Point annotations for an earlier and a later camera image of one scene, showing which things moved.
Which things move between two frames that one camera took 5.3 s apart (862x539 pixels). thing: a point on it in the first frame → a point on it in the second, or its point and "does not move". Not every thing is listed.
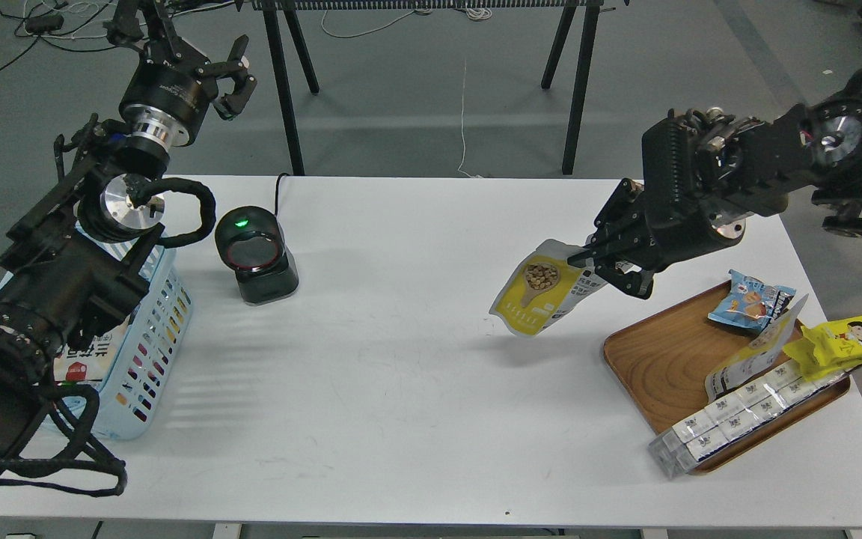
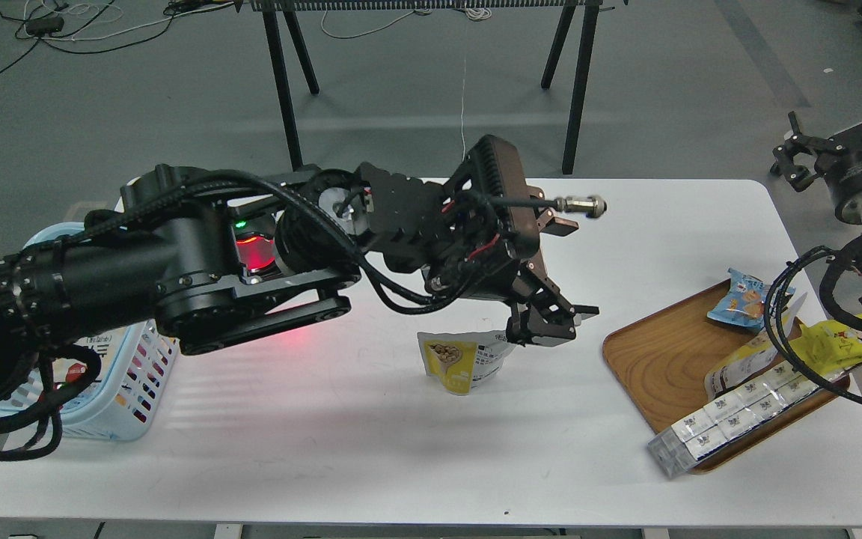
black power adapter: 44,25 does not move
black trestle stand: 271,8 does not move
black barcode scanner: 252,242 does not move
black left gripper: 173,83 → 488,224
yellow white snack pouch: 543,287 → 460,361
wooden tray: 661,364 does not move
